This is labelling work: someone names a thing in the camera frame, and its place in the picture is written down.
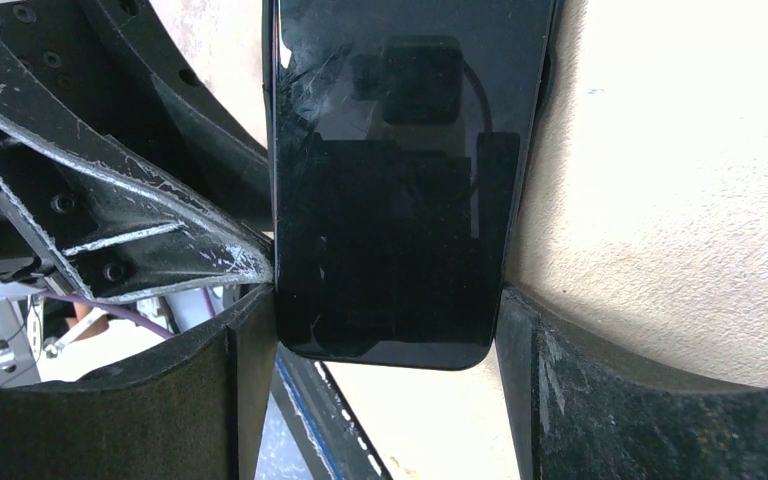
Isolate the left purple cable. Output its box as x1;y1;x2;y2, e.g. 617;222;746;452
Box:
36;288;220;340

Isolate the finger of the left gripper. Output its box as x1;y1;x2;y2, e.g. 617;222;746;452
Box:
0;6;273;303
79;1;272;231

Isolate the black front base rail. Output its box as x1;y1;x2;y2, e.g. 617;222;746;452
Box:
256;346;392;479

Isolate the black phone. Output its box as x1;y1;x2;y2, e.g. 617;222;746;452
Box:
264;1;562;370

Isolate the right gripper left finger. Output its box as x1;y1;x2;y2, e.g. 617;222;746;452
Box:
0;285;277;479

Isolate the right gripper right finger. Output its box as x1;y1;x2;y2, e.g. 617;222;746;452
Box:
496;285;768;479

